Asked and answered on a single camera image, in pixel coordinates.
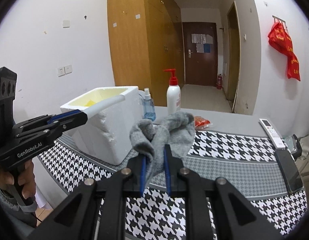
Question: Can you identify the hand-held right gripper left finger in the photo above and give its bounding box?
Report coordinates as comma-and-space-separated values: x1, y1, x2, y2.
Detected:
27, 152, 147, 240

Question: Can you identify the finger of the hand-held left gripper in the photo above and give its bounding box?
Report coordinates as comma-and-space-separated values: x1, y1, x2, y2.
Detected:
12, 111, 88, 141
13, 109, 82, 130

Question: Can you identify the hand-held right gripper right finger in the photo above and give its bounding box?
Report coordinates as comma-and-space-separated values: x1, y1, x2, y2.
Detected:
163, 144, 285, 240

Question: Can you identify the white foam box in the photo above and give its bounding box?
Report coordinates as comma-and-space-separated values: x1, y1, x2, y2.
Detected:
60, 86, 144, 166

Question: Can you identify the grey sock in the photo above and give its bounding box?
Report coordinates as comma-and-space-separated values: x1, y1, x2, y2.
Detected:
130, 112, 195, 183

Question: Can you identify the person's left forearm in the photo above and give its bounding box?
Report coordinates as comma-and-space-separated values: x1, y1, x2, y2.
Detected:
0, 184, 39, 229

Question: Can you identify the person's left hand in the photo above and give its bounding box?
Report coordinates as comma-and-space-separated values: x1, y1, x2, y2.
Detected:
0, 160, 36, 205

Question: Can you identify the red snack packet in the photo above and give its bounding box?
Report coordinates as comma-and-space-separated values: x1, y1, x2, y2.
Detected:
194, 116, 211, 130

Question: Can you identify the houndstooth patterned tablecloth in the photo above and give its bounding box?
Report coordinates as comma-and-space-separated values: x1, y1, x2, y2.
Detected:
38, 105, 308, 240

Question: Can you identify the blue spray bottle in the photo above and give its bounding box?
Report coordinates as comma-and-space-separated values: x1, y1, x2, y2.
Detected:
142, 88, 156, 121

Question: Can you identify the white pump bottle red cap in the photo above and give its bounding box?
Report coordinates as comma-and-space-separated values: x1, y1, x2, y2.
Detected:
163, 69, 181, 115

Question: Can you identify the wooden wardrobe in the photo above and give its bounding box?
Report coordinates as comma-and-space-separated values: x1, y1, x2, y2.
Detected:
107, 0, 185, 107

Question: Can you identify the dark brown entry door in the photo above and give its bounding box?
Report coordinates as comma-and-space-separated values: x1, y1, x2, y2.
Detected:
182, 22, 218, 87

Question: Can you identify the white remote control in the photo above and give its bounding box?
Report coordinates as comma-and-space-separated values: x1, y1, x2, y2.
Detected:
259, 118, 286, 148

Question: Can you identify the black smartphone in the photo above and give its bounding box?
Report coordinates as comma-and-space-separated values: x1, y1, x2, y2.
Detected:
274, 148, 303, 194

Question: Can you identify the wooden side door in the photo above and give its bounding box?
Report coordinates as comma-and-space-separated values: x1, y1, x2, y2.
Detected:
226, 1, 241, 113

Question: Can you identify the grey door notice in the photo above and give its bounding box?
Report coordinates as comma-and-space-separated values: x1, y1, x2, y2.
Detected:
191, 33, 214, 44

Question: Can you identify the red hanging bag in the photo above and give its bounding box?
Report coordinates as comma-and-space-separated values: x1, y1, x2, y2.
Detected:
268, 21, 301, 82

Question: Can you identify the metal wall hook rack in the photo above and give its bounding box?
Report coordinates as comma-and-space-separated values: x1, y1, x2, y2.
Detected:
272, 15, 287, 27

